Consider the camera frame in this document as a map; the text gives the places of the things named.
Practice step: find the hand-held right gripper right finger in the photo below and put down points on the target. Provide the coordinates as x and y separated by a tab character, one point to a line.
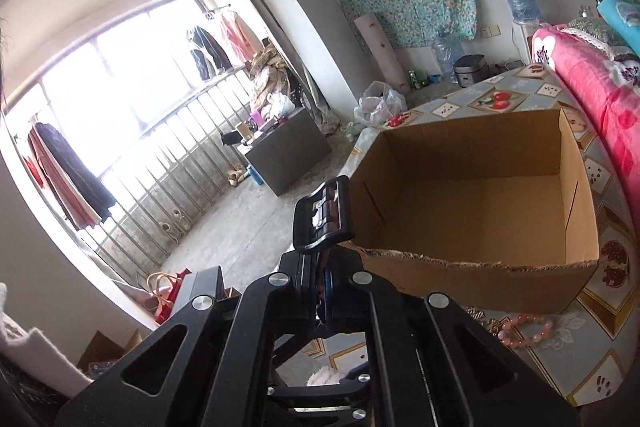
350	302

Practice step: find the hanging red garment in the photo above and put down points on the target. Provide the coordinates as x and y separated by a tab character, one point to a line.
47	177

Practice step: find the grey lace cushion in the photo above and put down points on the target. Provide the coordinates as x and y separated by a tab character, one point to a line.
595	29

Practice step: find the hanging dark jacket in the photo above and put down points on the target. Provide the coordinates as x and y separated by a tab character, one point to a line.
207	52

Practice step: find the grey rice cooker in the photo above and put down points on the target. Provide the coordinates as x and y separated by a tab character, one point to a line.
469	72

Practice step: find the white water dispenser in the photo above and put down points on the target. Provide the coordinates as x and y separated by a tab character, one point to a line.
522	39

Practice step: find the clear empty water bottle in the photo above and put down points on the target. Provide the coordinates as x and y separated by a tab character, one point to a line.
447	54

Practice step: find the grey cabinet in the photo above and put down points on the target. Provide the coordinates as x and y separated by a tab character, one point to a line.
290	147

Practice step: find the pink floral blanket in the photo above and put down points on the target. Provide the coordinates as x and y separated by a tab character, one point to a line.
590	77

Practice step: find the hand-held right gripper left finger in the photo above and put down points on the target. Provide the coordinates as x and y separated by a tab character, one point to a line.
300	287

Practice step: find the beige sandals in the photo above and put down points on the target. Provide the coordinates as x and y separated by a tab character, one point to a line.
235	177

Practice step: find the wall socket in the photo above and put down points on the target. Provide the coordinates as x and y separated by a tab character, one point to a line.
492	31

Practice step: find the brown cardboard box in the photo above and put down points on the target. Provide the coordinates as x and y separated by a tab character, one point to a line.
475	217

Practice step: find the green can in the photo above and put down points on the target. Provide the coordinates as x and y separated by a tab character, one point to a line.
414	79

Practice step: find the fruit patterned tablecloth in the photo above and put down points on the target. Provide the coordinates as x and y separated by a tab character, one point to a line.
590	357

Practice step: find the hanging long dark coat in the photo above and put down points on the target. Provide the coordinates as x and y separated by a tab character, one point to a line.
75	167

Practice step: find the red bag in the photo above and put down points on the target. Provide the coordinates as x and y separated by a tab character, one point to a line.
172	299

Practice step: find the white plastic bag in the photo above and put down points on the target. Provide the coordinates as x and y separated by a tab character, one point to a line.
380	104

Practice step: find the blue patterned pillow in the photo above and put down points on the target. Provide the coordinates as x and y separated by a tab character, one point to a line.
620	14

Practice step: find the hanging pink garment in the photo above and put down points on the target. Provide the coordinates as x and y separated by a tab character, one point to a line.
240	37

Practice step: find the pile of clothes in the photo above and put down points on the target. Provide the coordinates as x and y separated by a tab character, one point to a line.
270	77

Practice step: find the metal balcony railing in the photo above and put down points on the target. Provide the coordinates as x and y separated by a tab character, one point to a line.
165	147

